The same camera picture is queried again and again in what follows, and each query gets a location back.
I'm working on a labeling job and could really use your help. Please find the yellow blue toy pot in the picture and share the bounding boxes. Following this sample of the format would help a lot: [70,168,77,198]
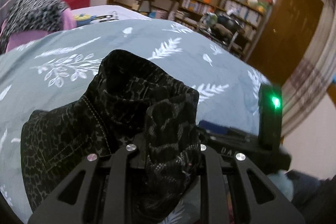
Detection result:
[73,14,97,27]

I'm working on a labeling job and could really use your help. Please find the grey leaf print bedspread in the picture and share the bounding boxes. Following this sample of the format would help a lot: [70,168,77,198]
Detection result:
[1,19,266,222]

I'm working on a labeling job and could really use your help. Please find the brown wooden door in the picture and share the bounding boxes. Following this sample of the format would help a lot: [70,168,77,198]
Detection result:
[247,0,323,86]

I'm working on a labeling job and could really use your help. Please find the dark grey quilted headboard cushion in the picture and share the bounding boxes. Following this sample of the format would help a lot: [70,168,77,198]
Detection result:
[0,0,16,26]

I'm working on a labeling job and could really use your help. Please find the black white leopard garment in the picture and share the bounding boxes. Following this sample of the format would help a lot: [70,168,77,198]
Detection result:
[0,0,70,54]

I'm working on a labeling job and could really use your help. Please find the black leopard print pants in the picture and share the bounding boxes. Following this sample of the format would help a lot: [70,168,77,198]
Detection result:
[21,50,201,223]

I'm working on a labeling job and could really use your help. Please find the wooden bookshelf with books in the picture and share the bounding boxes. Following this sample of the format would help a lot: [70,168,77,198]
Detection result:
[175,0,273,59]

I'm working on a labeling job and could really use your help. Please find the pink cloth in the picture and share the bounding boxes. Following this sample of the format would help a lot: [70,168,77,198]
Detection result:
[0,0,77,53]

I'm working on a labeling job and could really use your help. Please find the white power strip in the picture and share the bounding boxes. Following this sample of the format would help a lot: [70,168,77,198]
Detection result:
[96,10,119,22]

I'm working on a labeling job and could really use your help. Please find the dark chair with clothes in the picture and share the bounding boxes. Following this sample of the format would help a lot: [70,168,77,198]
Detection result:
[197,12,243,51]

